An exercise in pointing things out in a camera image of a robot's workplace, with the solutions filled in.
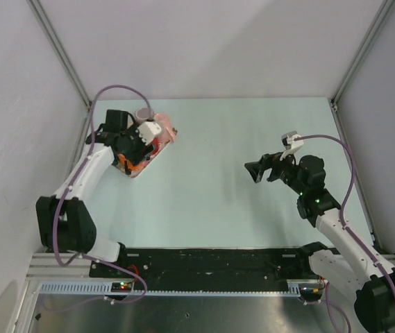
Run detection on red mug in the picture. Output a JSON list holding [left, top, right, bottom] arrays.
[[149, 137, 161, 158]]

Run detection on white slotted cable duct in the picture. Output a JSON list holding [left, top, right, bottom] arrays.
[[40, 281, 301, 297]]

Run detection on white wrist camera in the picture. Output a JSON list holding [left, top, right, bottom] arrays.
[[137, 121, 163, 146], [280, 131, 304, 161]]

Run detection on orange mug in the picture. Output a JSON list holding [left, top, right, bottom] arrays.
[[118, 154, 149, 172]]

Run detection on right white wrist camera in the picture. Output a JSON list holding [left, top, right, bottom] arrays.
[[280, 131, 304, 161]]

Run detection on purple mug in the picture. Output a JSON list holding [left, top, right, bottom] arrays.
[[134, 108, 155, 123]]

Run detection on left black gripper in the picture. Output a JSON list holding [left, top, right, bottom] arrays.
[[121, 122, 156, 167]]

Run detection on right aluminium corner post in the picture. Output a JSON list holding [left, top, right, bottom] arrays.
[[330, 0, 395, 107]]

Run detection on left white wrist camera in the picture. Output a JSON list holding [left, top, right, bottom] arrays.
[[137, 121, 163, 146]]

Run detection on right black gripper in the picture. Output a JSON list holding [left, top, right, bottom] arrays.
[[244, 146, 306, 196]]

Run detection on aluminium frame rail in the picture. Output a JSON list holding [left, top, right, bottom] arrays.
[[26, 252, 94, 280]]

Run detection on floral serving tray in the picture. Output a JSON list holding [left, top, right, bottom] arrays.
[[115, 127, 178, 178]]

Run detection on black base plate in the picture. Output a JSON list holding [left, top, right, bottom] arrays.
[[89, 248, 325, 292]]

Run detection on aluminium corner post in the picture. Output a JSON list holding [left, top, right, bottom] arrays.
[[330, 0, 395, 107], [26, 0, 91, 109]]

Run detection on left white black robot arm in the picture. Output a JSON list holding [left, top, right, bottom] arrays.
[[36, 110, 162, 277]]

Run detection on left aluminium corner post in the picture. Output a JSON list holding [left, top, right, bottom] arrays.
[[26, 0, 91, 109]]

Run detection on pink mug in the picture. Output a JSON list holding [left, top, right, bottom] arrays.
[[154, 113, 177, 142]]

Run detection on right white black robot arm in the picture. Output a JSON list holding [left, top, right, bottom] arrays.
[[244, 153, 395, 332]]

